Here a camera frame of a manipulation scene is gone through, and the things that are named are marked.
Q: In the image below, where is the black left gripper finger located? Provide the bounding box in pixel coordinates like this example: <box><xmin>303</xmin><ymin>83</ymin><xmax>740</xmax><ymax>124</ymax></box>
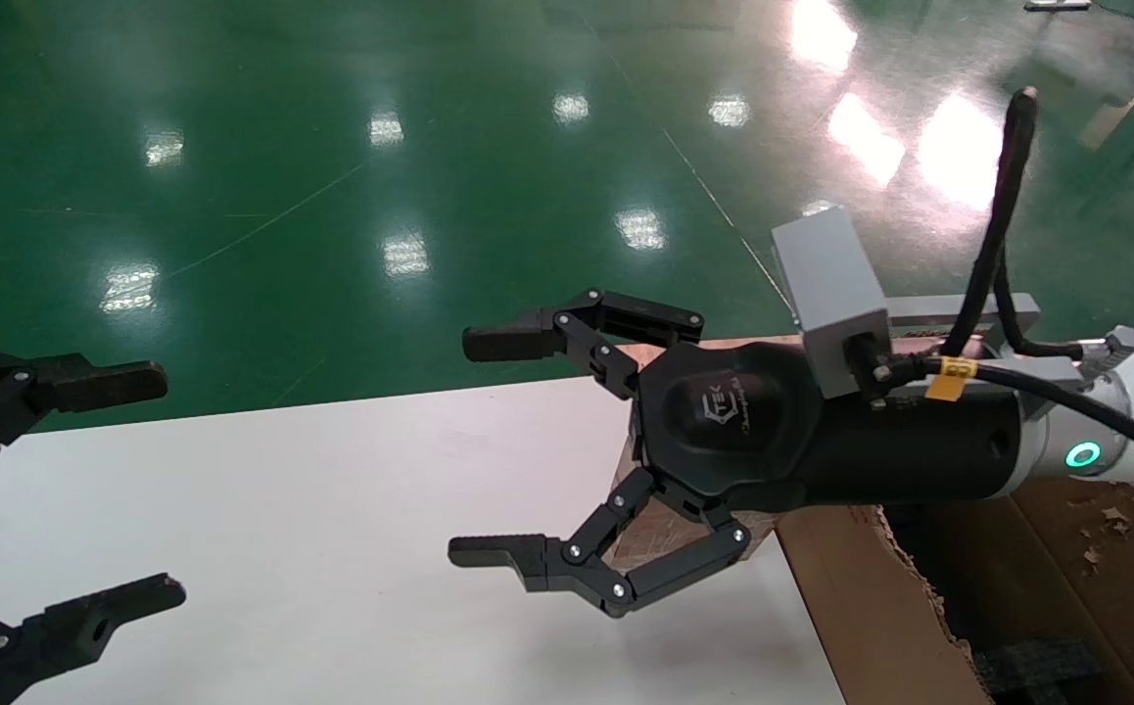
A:
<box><xmin>0</xmin><ymin>348</ymin><xmax>169</xmax><ymax>489</ymax></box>
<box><xmin>0</xmin><ymin>574</ymin><xmax>187</xmax><ymax>705</ymax></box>

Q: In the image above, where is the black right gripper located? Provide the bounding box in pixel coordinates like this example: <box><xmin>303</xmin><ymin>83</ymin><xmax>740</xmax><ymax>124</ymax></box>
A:
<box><xmin>448</xmin><ymin>289</ymin><xmax>1024</xmax><ymax>620</ymax></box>

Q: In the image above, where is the big torn cardboard box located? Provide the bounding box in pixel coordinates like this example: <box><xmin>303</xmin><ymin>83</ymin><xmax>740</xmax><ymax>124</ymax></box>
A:
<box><xmin>776</xmin><ymin>478</ymin><xmax>1134</xmax><ymax>705</ymax></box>

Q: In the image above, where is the black foam block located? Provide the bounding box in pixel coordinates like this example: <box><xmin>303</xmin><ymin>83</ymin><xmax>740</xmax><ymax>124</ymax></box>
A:
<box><xmin>971</xmin><ymin>634</ymin><xmax>1105</xmax><ymax>705</ymax></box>

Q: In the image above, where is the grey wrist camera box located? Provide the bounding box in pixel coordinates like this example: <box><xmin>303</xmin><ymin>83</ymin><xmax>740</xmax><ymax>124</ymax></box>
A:
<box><xmin>771</xmin><ymin>205</ymin><xmax>892</xmax><ymax>400</ymax></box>

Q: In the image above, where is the yellow cable tag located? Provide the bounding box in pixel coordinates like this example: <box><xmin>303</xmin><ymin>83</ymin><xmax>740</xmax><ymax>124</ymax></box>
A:
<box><xmin>924</xmin><ymin>357</ymin><xmax>978</xmax><ymax>403</ymax></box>

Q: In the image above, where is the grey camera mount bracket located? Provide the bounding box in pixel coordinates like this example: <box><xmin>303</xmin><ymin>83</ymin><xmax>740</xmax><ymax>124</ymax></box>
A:
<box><xmin>885</xmin><ymin>291</ymin><xmax>1083</xmax><ymax>393</ymax></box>

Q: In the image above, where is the black braided cable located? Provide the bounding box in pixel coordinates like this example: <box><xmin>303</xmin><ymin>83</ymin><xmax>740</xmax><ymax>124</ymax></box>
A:
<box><xmin>937</xmin><ymin>86</ymin><xmax>1087</xmax><ymax>360</ymax></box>

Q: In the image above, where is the smooth black cable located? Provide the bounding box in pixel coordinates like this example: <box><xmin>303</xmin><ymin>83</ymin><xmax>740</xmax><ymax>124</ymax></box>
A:
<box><xmin>846</xmin><ymin>335</ymin><xmax>1134</xmax><ymax>483</ymax></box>

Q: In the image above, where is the grey cable connector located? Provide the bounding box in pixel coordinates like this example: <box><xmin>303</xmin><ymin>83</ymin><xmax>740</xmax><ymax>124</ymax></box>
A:
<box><xmin>1079</xmin><ymin>325</ymin><xmax>1134</xmax><ymax>379</ymax></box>

